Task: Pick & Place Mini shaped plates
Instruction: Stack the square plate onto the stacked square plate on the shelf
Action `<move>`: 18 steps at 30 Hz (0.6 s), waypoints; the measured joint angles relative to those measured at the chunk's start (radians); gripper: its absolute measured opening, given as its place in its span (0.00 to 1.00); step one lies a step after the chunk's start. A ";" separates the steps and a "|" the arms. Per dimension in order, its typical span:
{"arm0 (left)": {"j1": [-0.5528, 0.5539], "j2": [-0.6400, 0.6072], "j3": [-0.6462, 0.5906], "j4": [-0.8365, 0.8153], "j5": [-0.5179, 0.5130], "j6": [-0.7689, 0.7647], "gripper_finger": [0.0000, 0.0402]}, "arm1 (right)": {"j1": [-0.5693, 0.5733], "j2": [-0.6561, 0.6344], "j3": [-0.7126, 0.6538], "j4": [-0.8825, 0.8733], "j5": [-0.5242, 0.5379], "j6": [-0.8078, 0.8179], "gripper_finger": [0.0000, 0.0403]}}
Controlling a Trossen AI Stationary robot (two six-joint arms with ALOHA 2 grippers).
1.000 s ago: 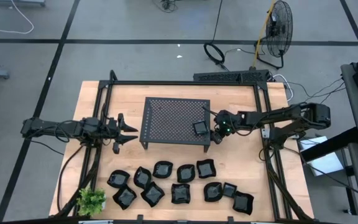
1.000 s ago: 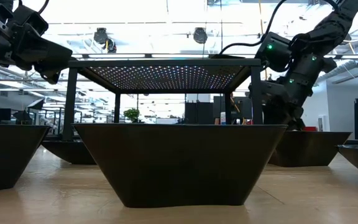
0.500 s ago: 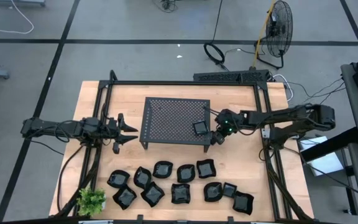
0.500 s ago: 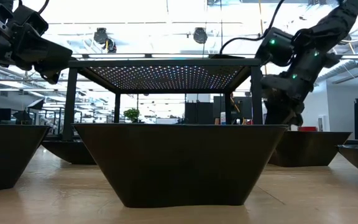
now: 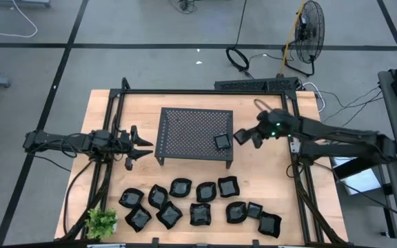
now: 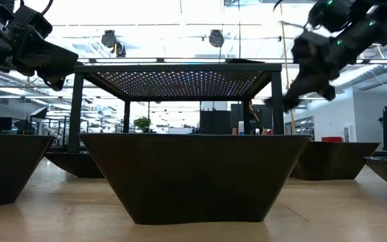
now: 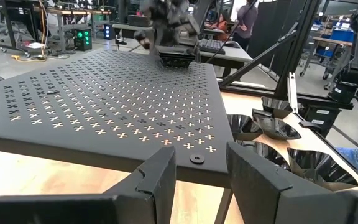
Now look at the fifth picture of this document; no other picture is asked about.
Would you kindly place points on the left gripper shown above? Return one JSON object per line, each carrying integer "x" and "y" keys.
{"x": 124, "y": 146}

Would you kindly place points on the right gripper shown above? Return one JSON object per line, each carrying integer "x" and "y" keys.
{"x": 270, "y": 123}

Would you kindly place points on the black wavy square plate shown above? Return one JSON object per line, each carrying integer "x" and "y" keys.
{"x": 169, "y": 215}
{"x": 200, "y": 214}
{"x": 269, "y": 224}
{"x": 138, "y": 218}
{"x": 228, "y": 186}

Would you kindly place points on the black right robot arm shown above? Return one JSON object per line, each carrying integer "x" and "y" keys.
{"x": 340, "y": 136}

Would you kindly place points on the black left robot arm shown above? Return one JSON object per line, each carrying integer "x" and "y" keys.
{"x": 53, "y": 140}

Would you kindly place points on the silver metal mounting plate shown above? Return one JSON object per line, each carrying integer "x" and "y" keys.
{"x": 294, "y": 147}

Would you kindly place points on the black perforated metal riser shelf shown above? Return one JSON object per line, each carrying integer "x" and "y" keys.
{"x": 188, "y": 132}

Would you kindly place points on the black perforated metal box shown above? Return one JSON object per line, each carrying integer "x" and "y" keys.
{"x": 253, "y": 84}

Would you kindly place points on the small green potted plant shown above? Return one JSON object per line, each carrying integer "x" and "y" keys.
{"x": 100, "y": 224}

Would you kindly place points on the black table edge clamp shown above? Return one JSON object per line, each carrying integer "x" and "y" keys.
{"x": 255, "y": 242}
{"x": 155, "y": 242}

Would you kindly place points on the black desk support beam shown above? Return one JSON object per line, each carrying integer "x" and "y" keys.
{"x": 353, "y": 168}

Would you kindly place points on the white box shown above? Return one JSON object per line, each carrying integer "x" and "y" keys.
{"x": 360, "y": 180}

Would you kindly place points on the black floor fan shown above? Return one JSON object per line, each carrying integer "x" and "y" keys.
{"x": 310, "y": 34}

